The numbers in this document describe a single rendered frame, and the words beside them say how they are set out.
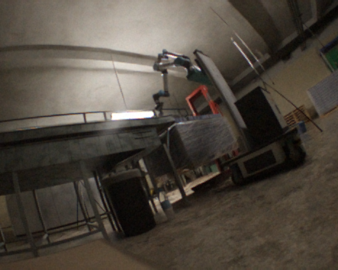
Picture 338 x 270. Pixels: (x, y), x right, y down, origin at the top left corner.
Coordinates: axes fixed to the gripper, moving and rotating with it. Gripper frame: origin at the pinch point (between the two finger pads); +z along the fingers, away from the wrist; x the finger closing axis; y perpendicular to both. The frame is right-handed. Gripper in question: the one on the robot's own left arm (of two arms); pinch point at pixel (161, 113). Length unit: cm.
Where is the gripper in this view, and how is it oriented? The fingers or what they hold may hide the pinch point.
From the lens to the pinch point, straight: 226.5
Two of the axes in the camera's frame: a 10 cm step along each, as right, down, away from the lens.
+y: -7.4, 1.2, -6.6
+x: 5.6, -4.3, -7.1
